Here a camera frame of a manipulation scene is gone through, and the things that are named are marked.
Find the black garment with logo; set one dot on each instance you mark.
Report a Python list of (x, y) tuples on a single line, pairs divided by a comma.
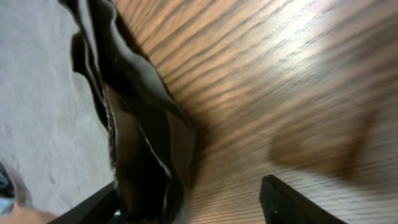
[(151, 139)]

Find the light blue garment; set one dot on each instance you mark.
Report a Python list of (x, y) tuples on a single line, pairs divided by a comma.
[(8, 196)]

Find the grey shorts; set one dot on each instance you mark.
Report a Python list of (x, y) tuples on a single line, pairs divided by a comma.
[(51, 138)]

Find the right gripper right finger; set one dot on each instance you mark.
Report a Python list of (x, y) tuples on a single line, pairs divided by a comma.
[(281, 204)]

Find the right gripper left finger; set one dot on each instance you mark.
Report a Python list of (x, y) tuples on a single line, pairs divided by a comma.
[(100, 208)]

